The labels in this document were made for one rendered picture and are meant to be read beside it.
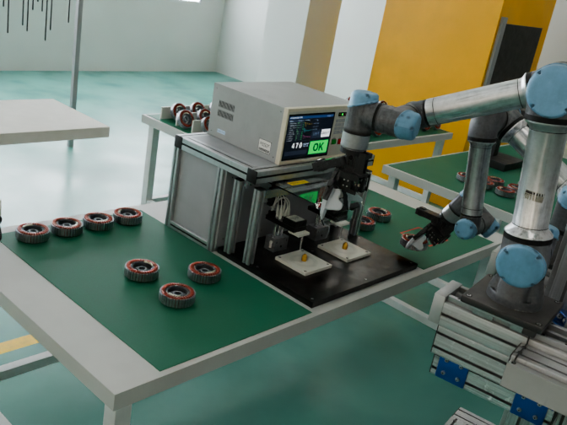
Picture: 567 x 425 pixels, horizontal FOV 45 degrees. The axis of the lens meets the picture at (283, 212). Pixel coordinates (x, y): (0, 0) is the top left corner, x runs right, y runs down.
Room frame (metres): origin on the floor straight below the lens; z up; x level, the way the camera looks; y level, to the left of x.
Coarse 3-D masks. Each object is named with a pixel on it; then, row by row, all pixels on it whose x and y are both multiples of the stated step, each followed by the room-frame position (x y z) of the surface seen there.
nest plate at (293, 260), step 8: (280, 256) 2.30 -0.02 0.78; (288, 256) 2.31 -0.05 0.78; (296, 256) 2.32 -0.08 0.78; (312, 256) 2.35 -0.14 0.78; (288, 264) 2.25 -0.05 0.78; (296, 264) 2.26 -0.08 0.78; (304, 264) 2.27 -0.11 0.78; (312, 264) 2.28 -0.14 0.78; (320, 264) 2.30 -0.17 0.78; (328, 264) 2.31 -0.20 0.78; (304, 272) 2.20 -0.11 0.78; (312, 272) 2.23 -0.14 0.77
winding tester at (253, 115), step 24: (216, 96) 2.56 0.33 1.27; (240, 96) 2.47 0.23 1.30; (264, 96) 2.47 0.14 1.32; (288, 96) 2.55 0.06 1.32; (312, 96) 2.64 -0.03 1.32; (336, 96) 2.74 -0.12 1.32; (216, 120) 2.55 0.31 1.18; (240, 120) 2.46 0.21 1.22; (264, 120) 2.39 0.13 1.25; (288, 120) 2.32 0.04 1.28; (336, 120) 2.53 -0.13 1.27; (240, 144) 2.45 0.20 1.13; (264, 144) 2.38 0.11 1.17; (336, 144) 2.56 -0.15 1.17
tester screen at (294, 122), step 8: (296, 120) 2.36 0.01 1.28; (304, 120) 2.39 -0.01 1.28; (312, 120) 2.43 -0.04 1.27; (320, 120) 2.46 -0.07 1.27; (328, 120) 2.50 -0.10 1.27; (288, 128) 2.33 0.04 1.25; (296, 128) 2.37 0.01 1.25; (304, 128) 2.40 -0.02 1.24; (312, 128) 2.44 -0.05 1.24; (320, 128) 2.47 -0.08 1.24; (328, 128) 2.51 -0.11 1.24; (288, 136) 2.34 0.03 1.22; (296, 136) 2.37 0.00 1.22; (304, 136) 2.40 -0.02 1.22; (288, 144) 2.34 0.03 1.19; (304, 144) 2.41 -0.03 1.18
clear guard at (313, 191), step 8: (304, 176) 2.41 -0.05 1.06; (312, 176) 2.43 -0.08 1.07; (272, 184) 2.26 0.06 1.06; (280, 184) 2.27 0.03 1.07; (288, 184) 2.28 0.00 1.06; (304, 184) 2.32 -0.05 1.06; (312, 184) 2.34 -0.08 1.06; (320, 184) 2.35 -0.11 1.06; (296, 192) 2.21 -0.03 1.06; (304, 192) 2.22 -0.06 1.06; (312, 192) 2.24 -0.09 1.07; (320, 192) 2.26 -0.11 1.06; (312, 200) 2.16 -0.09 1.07; (320, 200) 2.18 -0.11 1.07; (320, 208) 2.14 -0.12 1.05; (360, 208) 2.28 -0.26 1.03; (328, 216) 2.14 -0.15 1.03; (336, 216) 2.17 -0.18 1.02; (344, 216) 2.19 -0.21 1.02; (352, 216) 2.22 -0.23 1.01; (360, 216) 2.25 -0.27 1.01
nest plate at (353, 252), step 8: (336, 240) 2.55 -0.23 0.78; (344, 240) 2.57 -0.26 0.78; (320, 248) 2.47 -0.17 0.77; (328, 248) 2.46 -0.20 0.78; (336, 248) 2.48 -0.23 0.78; (352, 248) 2.51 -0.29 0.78; (360, 248) 2.52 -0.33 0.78; (336, 256) 2.42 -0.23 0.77; (344, 256) 2.41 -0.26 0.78; (352, 256) 2.42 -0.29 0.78; (360, 256) 2.45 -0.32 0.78
